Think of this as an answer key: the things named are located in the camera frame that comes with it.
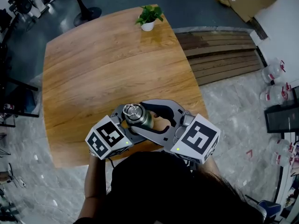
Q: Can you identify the silver bottle lid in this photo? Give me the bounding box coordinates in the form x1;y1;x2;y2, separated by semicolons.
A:
123;103;148;125

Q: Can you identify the dark wooden slat platform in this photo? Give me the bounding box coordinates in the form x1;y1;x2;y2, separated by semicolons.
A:
175;29;266;86

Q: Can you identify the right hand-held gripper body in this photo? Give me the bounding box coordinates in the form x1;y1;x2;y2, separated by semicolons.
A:
170;112;221;165

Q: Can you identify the flattened brown cardboard box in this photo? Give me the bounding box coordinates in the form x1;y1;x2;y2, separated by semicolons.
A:
214;0;285;23

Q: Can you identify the person's black top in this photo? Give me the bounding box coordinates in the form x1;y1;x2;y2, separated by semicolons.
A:
73;151;234;224

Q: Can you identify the black pedestal side table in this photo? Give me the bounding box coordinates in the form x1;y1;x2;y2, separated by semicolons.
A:
41;0;102;27

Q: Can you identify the clear plastic water jug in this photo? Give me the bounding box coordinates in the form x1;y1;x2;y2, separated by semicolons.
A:
270;152;295;168
261;57;286;84
259;83;292;108
268;136;294;154

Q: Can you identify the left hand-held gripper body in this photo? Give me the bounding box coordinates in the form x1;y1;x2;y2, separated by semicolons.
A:
85;115;134;160

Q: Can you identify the person's left forearm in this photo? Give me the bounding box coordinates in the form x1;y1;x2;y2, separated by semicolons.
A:
79;156;107;219

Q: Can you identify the black office chair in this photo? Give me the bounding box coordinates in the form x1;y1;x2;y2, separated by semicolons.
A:
9;0;49;18

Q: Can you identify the green metal bottle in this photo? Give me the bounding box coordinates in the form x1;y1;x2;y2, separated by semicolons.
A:
140;112;155;128

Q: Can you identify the black metal rack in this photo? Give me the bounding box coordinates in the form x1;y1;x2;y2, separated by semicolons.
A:
0;77;40;128

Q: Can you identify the person's right forearm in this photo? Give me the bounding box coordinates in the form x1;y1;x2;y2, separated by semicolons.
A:
205;156;220;175

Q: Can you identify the green plant in white pot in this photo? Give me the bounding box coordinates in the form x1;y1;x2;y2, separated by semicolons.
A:
135;5;164;32

